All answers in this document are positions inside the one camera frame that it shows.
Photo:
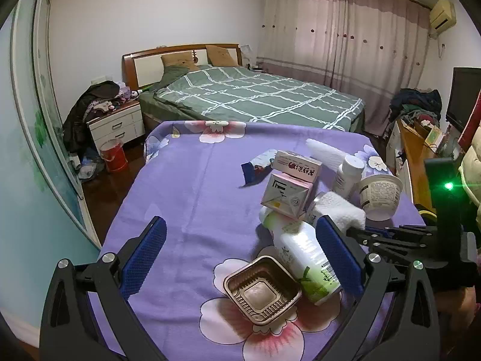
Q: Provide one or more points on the pink striped curtain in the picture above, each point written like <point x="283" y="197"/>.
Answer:
<point x="338" y="37"/>

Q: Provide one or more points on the white carton box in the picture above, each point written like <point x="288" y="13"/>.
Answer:
<point x="287" y="195"/>

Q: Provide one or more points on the white drawer cabinet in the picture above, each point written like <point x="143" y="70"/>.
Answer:
<point x="398" y="158"/>

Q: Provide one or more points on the red cloth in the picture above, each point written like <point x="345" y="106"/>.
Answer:
<point x="474" y="120"/>

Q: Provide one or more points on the white foam sheet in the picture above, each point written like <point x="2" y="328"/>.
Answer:
<point x="325" y="152"/>

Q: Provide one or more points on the white pill bottle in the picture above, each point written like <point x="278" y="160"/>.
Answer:
<point x="347" y="178"/>

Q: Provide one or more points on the sliding wardrobe door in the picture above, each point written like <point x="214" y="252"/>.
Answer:
<point x="41" y="150"/>

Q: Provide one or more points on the white yogurt cup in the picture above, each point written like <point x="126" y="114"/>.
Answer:
<point x="379" y="195"/>

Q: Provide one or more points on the wooden desk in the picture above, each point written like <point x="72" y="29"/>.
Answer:
<point x="417" y="161"/>

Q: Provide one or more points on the brown pillow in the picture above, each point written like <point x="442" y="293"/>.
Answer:
<point x="221" y="55"/>
<point x="178" y="61"/>

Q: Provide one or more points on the black television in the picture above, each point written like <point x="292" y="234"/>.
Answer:
<point x="464" y="97"/>

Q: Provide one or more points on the blue snack wrapper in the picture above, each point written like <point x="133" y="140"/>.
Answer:
<point x="257" y="169"/>

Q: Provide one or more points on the cream puffy jacket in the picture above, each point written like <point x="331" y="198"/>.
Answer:
<point x="471" y="173"/>

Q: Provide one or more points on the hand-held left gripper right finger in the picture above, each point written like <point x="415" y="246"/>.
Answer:
<point x="336" y="255"/>

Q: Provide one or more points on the red bucket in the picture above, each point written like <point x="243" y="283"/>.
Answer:
<point x="112" y="156"/>

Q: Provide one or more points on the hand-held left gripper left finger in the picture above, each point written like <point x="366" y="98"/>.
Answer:
<point x="146" y="255"/>

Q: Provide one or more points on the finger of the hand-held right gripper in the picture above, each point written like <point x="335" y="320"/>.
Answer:
<point x="407" y="230"/>
<point x="379" y="241"/>

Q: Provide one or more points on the green label plastic bottle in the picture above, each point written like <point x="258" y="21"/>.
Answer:
<point x="300" y="255"/>

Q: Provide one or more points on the heap of mixed clothes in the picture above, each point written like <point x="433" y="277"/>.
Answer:
<point x="417" y="103"/>

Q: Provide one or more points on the purple floral blanket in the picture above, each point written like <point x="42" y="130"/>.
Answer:
<point x="199" y="203"/>

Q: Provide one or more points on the wooden headboard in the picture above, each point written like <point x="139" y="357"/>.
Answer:
<point x="148" y="67"/>

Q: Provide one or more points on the white nightstand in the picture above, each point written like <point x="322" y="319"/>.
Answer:
<point x="116" y="124"/>

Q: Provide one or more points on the pink box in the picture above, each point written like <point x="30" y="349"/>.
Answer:
<point x="297" y="167"/>

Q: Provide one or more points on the green checked bed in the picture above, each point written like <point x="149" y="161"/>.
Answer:
<point x="255" y="97"/>

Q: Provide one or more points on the yellow rimmed waste bin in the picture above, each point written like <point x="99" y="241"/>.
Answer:
<point x="428" y="213"/>

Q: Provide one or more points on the brown plastic tray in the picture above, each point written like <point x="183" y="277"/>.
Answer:
<point x="259" y="293"/>

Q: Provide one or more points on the beige air conditioner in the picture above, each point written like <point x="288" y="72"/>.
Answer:
<point x="442" y="15"/>

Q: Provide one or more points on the green box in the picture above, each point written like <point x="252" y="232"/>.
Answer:
<point x="433" y="136"/>

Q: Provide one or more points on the dark clothes pile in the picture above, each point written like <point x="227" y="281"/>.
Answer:
<point x="84" y="116"/>

